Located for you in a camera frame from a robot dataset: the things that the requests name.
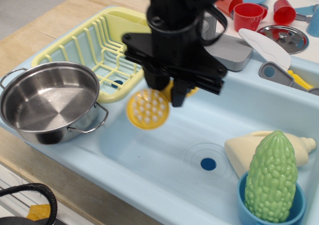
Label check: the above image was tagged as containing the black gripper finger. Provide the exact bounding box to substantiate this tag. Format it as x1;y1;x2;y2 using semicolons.
144;66;170;91
171;79;196;108

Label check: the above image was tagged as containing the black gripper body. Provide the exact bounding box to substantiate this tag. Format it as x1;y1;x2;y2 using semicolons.
122;33;227;94

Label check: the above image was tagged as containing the yellow dish brush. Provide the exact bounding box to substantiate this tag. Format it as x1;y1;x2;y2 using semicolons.
126;80;199;130

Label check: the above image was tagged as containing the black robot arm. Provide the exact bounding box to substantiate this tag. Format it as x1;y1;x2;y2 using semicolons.
122;0;227;107

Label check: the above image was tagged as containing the steel pot lid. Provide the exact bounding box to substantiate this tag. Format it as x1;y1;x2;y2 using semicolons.
258;25;309;54

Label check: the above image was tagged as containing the stainless steel pot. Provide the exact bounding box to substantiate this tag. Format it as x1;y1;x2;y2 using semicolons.
0;62;109;145

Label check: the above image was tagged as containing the grey toy faucet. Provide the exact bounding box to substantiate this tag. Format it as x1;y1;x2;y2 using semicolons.
201;12;253;71

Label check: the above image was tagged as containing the yellow dish rack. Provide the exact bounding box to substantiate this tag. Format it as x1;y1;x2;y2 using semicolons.
31;6;151;104

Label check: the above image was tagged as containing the red cup lying left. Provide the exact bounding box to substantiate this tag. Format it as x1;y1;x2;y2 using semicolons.
215;0;243;15

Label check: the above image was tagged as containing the red cup front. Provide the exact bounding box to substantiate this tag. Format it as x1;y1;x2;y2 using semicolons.
233;3;268;32

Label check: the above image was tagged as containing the light blue toy sink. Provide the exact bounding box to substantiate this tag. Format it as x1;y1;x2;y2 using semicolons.
0;5;319;225

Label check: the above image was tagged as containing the cream toy soap bottle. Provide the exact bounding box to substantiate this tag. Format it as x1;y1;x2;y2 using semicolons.
224;130;317;177

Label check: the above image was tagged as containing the red cup right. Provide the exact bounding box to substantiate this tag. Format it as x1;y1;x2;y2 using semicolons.
273;0;297;25

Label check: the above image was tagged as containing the yellow toy utensil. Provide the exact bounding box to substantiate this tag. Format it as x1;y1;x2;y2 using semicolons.
288;70;314;90

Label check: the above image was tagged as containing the light blue cup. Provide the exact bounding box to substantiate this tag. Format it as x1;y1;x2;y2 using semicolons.
306;7;319;37

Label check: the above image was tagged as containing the green toy bitter gourd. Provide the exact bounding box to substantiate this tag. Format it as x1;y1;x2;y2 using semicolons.
244;130;298;223

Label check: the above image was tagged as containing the blue plastic cup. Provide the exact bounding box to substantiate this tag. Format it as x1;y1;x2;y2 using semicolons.
237;172;307;225

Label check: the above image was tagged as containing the yellow tape piece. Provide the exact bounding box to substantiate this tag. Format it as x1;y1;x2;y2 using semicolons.
26;204;51;221

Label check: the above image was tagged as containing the grey toy utensil handle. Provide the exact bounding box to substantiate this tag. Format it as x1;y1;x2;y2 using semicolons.
259;62;319;96

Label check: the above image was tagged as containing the blue utensil handle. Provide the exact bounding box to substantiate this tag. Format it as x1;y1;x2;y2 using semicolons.
295;4;319;16

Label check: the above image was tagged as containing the black cable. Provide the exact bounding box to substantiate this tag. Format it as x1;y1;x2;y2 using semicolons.
0;183;58;225

